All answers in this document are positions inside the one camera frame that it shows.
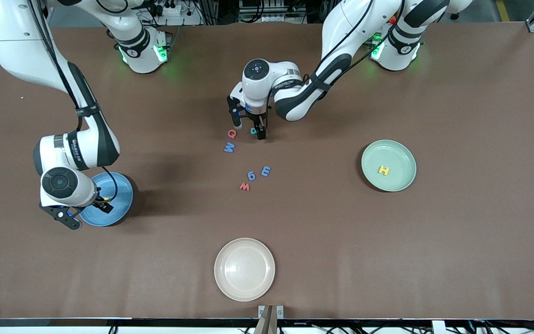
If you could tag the blue small letter g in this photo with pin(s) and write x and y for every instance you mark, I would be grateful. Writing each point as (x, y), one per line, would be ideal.
(248, 175)

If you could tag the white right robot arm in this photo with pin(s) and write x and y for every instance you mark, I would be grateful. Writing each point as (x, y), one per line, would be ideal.
(16, 46)

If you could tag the yellow capital letter H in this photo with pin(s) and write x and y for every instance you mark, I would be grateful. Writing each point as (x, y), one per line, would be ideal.
(384, 170)

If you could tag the red capital letter Q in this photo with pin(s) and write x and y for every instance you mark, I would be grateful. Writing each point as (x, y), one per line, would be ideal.
(228, 134)

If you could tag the white power strip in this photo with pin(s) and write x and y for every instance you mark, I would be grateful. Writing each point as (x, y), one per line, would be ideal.
(274, 18)
(169, 8)

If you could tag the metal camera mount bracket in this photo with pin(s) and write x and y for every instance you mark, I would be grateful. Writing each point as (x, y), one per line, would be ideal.
(279, 311)

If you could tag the beige plate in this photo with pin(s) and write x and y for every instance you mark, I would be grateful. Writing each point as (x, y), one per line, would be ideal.
(244, 269)

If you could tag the blue capital letter M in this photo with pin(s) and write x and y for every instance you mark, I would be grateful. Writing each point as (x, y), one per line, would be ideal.
(229, 147)

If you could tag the blue small letter m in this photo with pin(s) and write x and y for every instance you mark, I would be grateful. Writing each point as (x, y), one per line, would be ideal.
(265, 171)

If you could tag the green plate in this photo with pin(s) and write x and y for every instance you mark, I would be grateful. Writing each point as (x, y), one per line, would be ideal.
(387, 157)

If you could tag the red small letter w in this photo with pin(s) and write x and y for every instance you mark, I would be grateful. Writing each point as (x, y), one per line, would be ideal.
(244, 188)

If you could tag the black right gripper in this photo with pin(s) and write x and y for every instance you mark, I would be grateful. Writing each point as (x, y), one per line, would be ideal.
(102, 202)

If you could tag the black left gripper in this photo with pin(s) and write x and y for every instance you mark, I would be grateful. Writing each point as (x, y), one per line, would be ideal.
(258, 121)

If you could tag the blue plate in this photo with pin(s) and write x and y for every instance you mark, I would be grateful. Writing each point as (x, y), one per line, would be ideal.
(118, 204)

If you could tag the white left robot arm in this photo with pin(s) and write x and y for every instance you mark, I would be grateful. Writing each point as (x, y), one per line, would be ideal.
(253, 95)

